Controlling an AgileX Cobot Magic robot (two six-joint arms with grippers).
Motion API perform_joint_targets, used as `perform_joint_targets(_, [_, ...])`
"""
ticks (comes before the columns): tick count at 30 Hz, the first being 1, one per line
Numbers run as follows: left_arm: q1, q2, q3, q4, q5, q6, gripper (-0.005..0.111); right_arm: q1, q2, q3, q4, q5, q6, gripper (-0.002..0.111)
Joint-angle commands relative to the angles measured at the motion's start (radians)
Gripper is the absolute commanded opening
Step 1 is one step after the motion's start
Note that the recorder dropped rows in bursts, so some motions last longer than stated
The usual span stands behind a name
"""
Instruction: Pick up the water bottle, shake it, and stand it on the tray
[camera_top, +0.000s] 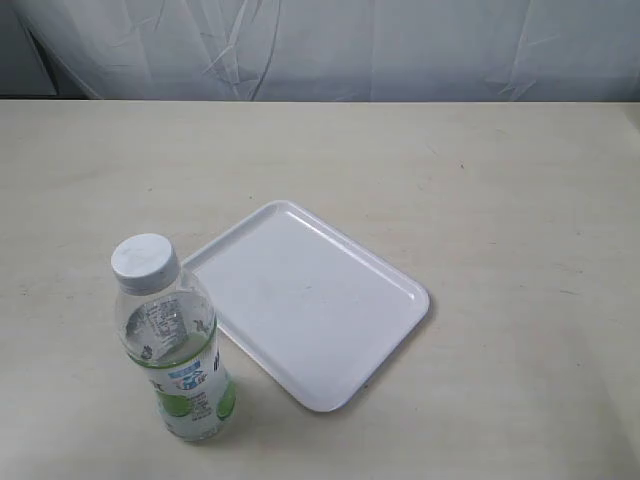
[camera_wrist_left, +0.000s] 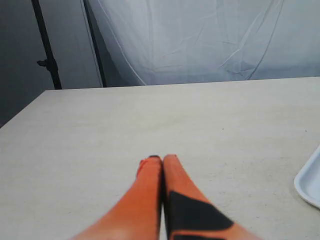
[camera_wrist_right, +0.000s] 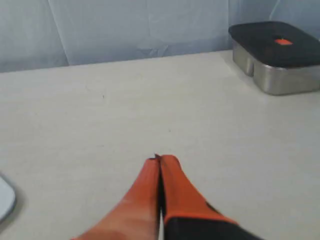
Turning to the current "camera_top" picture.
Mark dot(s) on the white wrinkled backdrop cloth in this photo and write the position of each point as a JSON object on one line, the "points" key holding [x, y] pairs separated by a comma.
{"points": [[342, 51]]}

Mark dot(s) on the clear green-labelled drink bottle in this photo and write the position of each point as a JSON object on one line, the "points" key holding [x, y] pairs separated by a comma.
{"points": [[167, 326]]}

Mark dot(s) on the white rectangular plastic tray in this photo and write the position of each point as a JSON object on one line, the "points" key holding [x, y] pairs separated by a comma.
{"points": [[313, 308]]}

